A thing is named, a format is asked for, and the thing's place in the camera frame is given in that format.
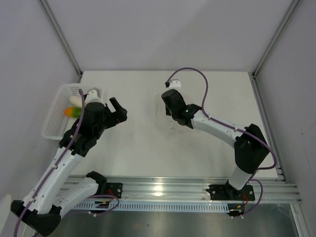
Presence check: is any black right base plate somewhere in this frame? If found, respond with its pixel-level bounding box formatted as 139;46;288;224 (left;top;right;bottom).
205;183;255;201

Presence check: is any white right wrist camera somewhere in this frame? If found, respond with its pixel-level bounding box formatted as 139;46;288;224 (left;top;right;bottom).
165;79;181;89

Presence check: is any clear zip top bag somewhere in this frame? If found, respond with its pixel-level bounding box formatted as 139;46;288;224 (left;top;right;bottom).
154;93;184;133

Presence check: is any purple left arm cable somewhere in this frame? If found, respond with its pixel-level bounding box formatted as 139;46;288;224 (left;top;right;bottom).
14;89;120;237

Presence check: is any white perforated plastic basket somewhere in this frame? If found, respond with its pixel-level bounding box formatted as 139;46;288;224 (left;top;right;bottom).
41;83;105;141

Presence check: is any aluminium mounting rail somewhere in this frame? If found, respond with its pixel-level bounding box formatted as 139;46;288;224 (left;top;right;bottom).
33;176;302;203

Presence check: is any right aluminium frame post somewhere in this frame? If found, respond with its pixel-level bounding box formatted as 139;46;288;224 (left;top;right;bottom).
252;0;302;79

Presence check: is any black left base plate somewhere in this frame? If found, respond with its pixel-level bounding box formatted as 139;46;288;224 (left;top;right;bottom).
97;183;123;198

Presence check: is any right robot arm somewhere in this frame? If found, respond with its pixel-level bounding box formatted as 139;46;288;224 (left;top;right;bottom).
161;89;270;199

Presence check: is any left aluminium frame post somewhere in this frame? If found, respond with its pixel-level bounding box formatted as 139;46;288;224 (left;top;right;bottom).
38;0;83;82

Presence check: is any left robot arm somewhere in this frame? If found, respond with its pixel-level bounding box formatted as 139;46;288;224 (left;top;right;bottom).
10;97;127;237

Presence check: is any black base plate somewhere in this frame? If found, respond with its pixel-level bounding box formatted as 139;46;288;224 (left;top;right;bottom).
205;183;255;201
97;183;123;198

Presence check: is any aluminium frame post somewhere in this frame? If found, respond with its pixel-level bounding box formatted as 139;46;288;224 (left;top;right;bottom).
38;0;83;82
252;0;302;79

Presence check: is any white toy radish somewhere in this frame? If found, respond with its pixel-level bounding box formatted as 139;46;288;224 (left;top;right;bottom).
69;96;86;108

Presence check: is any orange green toy mango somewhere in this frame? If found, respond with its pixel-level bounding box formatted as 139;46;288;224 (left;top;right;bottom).
64;107;82;119

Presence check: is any white slotted cable duct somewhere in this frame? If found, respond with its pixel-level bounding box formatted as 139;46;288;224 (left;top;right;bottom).
72;200;229;213

